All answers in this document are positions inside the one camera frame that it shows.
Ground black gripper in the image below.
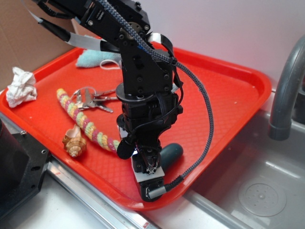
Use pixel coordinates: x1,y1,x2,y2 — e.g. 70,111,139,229
117,93,183,202

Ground dark green plastic pickle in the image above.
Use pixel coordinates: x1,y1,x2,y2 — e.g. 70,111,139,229
160,143,183,170

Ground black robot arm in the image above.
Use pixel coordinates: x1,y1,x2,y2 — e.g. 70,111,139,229
36,0,183,202

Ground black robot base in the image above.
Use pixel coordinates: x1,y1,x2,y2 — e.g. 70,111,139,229
0,122,50,219

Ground grey plastic sink basin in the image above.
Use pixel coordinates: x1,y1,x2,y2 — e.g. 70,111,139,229
182,108,305,229

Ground brown spiral seashell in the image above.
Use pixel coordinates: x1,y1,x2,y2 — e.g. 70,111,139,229
62,125,87,158

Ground silver key bunch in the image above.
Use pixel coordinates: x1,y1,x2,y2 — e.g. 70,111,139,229
70,86,118,113

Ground red plastic tray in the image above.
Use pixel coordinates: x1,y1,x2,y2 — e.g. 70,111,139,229
0,48,272,211

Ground light blue terry cloth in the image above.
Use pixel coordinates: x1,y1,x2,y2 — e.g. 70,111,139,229
76,50,122,70

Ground grey toy faucet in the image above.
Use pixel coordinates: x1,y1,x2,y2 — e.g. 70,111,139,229
268,36,305,141

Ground crumpled white paper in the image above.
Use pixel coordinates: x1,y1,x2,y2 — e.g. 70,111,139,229
6,67,38,108

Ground brown cardboard panel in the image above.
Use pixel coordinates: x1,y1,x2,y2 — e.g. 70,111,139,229
0,0,94,90

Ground silver metal rail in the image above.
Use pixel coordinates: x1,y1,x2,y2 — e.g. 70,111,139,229
0,111,158,229

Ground braided grey cable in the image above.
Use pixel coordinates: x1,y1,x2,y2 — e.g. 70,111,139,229
96,0,214,189

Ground multicolour twisted rope toy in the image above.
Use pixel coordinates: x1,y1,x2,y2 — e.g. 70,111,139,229
57,88,119,154

